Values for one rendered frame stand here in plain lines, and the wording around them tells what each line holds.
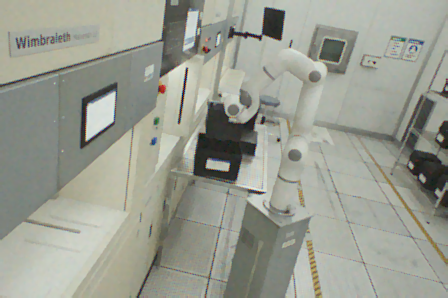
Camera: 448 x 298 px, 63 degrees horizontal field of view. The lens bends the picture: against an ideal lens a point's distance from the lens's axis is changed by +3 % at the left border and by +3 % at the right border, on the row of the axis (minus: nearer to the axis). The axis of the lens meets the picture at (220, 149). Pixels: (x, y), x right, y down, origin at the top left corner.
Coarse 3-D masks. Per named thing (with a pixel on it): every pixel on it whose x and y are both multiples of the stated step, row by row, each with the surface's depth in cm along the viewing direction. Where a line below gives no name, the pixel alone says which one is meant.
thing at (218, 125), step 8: (224, 88) 214; (208, 104) 212; (208, 112) 209; (216, 112) 206; (224, 112) 206; (208, 120) 207; (216, 120) 208; (224, 120) 208; (232, 120) 208; (208, 128) 209; (216, 128) 210; (224, 128) 210; (232, 128) 210; (240, 128) 210; (208, 136) 211; (216, 136) 212; (224, 136) 212; (232, 136) 212; (240, 136) 212
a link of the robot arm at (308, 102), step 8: (304, 88) 178; (312, 88) 176; (320, 88) 177; (304, 96) 175; (312, 96) 174; (320, 96) 177; (304, 104) 174; (312, 104) 173; (296, 112) 179; (304, 112) 175; (312, 112) 175; (296, 120) 180; (304, 120) 177; (312, 120) 178; (296, 128) 185; (304, 128) 181; (304, 136) 187
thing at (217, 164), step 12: (204, 144) 239; (216, 144) 239; (228, 144) 239; (240, 144) 230; (204, 156) 213; (216, 156) 213; (228, 156) 213; (240, 156) 214; (204, 168) 216; (216, 168) 216; (228, 168) 216
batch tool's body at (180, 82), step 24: (168, 0) 140; (192, 0) 183; (192, 48) 211; (168, 72) 225; (192, 72) 223; (168, 96) 231; (192, 96) 229; (168, 120) 237; (192, 120) 241; (168, 144) 224; (168, 168) 220; (144, 192) 171; (144, 216) 183; (144, 240) 198; (144, 264) 214
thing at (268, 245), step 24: (264, 216) 193; (288, 216) 193; (312, 216) 199; (240, 240) 210; (264, 240) 194; (288, 240) 196; (240, 264) 213; (264, 264) 197; (288, 264) 208; (240, 288) 215; (264, 288) 202
